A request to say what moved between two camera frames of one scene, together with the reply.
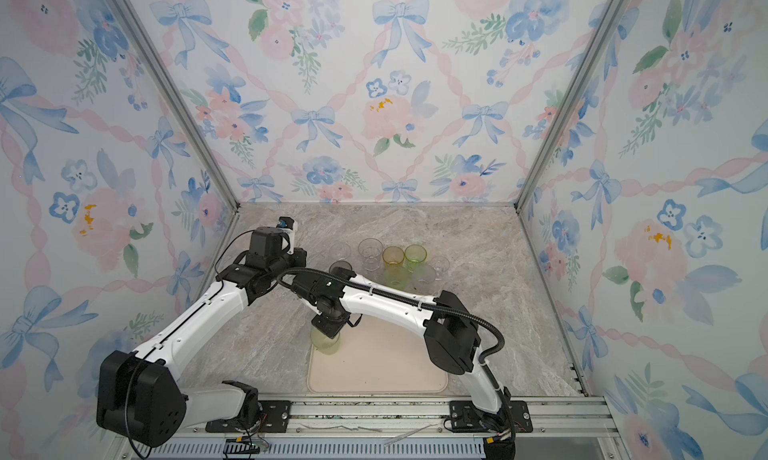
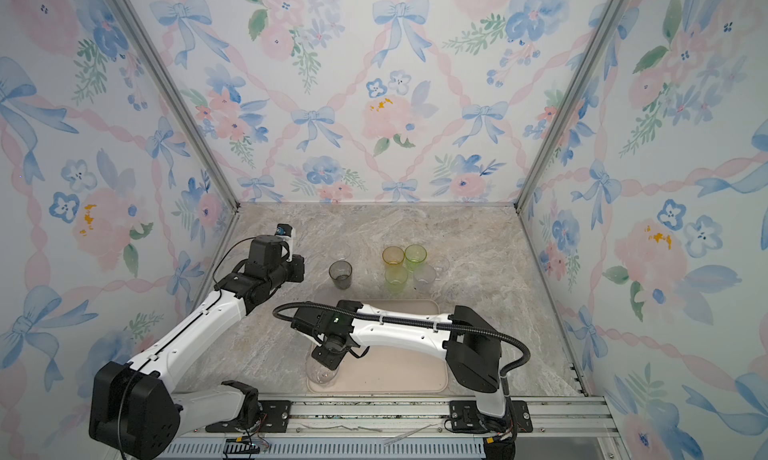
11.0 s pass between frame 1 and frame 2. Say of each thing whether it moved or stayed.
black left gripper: stayed
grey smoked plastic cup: stayed
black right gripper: moved
